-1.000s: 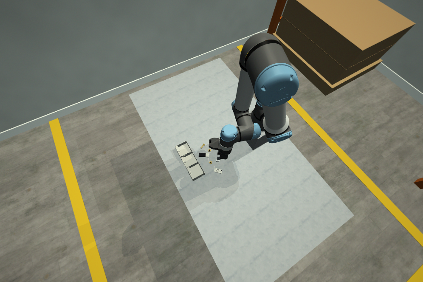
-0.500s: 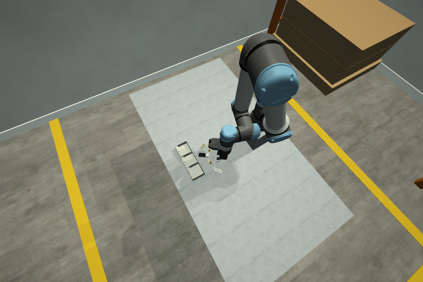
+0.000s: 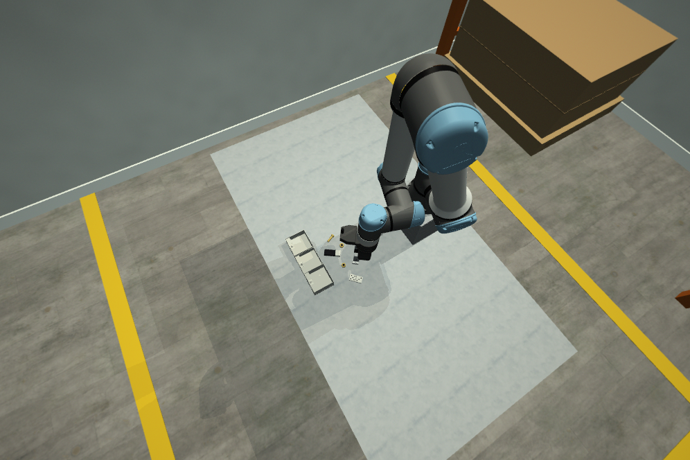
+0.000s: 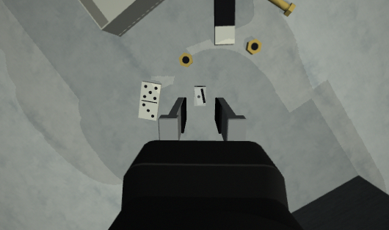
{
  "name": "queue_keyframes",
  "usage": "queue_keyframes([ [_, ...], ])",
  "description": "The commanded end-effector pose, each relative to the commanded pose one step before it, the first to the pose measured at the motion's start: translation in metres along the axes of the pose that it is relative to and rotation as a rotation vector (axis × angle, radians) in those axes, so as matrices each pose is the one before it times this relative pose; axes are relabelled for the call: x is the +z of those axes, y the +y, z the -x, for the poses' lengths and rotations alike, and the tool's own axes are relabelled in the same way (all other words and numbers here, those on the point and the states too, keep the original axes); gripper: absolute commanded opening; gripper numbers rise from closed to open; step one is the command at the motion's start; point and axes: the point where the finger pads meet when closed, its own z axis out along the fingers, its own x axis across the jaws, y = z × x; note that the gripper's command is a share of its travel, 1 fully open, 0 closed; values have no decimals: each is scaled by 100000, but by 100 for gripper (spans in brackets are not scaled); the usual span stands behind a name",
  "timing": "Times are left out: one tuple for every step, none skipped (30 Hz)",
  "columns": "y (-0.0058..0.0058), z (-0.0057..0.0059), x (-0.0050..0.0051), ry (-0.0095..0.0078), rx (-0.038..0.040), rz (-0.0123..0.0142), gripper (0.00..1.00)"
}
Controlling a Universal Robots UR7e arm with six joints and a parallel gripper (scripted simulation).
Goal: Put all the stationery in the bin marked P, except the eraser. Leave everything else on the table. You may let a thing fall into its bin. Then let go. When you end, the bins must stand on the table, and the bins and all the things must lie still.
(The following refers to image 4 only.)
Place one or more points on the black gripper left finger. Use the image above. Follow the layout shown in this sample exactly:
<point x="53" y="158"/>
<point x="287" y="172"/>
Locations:
<point x="171" y="126"/>

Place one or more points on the brass hex nut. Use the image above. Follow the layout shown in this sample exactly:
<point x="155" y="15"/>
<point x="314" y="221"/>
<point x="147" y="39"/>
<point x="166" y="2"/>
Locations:
<point x="254" y="46"/>
<point x="186" y="59"/>

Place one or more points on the white domino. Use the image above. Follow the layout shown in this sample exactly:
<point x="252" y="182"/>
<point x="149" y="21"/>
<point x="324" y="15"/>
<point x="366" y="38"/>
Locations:
<point x="149" y="100"/>

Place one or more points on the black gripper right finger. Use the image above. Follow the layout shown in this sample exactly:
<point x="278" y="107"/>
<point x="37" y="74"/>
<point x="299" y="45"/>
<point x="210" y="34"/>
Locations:
<point x="232" y="127"/>

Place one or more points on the beige three-compartment bin rack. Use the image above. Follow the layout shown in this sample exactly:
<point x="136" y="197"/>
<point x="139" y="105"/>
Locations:
<point x="121" y="15"/>

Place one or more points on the brass hex bolt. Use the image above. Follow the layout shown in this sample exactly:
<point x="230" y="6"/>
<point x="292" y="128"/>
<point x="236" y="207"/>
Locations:
<point x="288" y="8"/>

